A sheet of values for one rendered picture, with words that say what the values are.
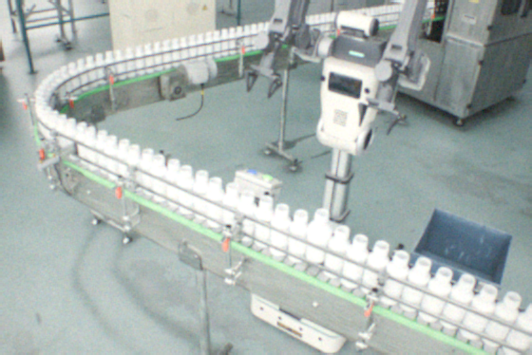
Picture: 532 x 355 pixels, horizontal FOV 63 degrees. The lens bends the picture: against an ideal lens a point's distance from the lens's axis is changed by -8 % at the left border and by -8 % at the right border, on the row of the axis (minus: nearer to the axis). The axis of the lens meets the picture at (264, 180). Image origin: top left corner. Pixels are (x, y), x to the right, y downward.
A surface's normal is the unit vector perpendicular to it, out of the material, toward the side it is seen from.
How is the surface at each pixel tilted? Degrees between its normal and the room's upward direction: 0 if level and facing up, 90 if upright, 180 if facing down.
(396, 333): 90
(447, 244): 90
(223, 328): 0
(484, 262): 90
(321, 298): 90
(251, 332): 0
